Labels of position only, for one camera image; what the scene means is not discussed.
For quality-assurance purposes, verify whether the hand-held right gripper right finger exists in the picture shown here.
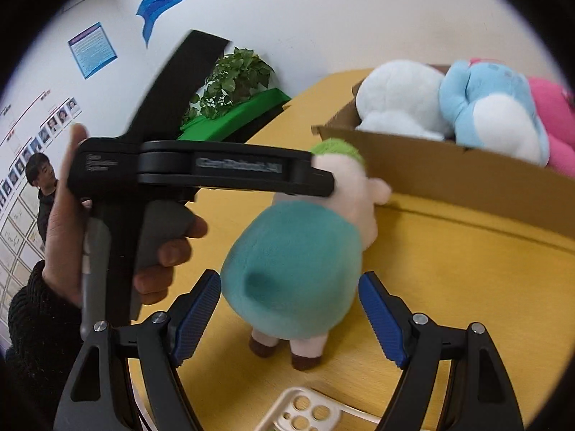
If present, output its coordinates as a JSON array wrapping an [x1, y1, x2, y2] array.
[[358, 272, 526, 431]]

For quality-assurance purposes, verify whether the blue framed wall poster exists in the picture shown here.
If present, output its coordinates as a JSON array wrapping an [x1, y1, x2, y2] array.
[[67, 22, 118, 80]]

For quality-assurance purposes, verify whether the pink plush bear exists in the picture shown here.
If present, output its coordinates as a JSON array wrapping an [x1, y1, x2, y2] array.
[[526, 76, 575, 176]]

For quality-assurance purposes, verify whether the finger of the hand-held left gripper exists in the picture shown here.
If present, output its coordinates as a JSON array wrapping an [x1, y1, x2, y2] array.
[[309, 153, 336, 197]]

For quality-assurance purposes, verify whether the person's left forearm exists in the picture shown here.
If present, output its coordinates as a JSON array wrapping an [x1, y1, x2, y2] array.
[[0, 260, 89, 431]]

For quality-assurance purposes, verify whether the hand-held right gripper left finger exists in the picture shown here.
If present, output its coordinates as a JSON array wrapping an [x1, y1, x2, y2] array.
[[56, 269, 223, 431]]

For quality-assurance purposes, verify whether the cardboard box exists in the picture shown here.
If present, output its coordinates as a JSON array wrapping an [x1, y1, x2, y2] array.
[[311, 64, 575, 252]]

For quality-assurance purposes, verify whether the wall photo chart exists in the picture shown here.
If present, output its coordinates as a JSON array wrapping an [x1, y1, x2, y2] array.
[[0, 94, 84, 351]]

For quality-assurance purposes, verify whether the blue wave wall banner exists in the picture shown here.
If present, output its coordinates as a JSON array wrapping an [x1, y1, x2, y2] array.
[[136, 0, 212, 48]]

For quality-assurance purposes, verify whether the person's left hand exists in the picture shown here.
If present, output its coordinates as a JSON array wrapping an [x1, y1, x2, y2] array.
[[41, 123, 208, 308]]

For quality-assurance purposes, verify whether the white plush toy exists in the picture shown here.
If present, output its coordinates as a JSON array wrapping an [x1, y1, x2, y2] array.
[[355, 60, 455, 141]]

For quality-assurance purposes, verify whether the large potted green plant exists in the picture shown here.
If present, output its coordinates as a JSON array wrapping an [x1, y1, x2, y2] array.
[[181, 47, 276, 127]]

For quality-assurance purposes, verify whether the light blue plush toy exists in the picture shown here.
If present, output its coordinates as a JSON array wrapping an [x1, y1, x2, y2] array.
[[439, 57, 549, 165]]

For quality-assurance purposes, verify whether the white plastic perforated tray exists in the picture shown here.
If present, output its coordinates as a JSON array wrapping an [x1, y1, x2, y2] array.
[[258, 386, 361, 431]]

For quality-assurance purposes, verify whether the green covered bench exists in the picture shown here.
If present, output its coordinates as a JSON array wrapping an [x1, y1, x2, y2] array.
[[176, 87, 292, 144]]

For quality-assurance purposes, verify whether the teal plush doll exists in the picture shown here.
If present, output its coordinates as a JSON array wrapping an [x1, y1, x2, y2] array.
[[220, 138, 392, 371]]

